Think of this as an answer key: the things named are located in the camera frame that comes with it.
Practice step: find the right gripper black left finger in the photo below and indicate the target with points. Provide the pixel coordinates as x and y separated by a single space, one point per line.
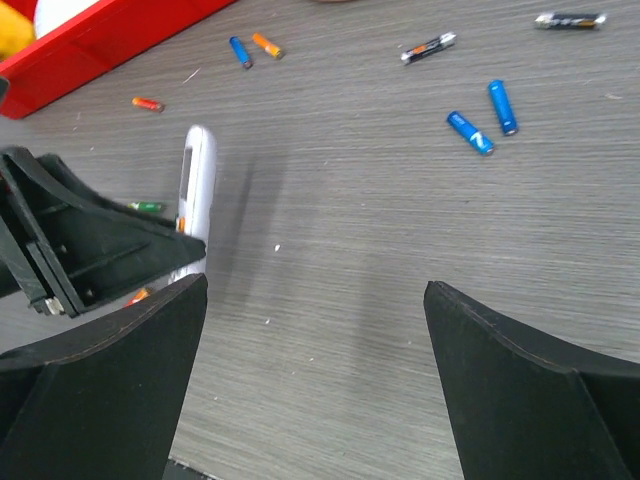
102 400

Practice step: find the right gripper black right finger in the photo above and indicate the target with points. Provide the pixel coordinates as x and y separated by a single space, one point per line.
524 404

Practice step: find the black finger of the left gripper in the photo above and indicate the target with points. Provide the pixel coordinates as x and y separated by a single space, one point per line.
70 250

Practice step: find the black battery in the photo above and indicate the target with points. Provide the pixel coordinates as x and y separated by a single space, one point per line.
558 20
429 48

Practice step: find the green battery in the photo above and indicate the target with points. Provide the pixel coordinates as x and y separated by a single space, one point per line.
148 207

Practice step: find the orange red battery low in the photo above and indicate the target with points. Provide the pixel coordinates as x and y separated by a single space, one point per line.
140 295

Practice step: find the red orange battery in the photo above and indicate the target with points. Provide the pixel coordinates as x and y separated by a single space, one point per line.
148 104

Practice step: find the red plastic bin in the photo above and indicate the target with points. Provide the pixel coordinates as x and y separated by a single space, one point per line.
97 40

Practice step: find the blue battery lower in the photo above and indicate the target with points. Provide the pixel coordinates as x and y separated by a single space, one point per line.
470 133

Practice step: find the blue battery upper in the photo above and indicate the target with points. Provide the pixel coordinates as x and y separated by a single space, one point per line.
502 106

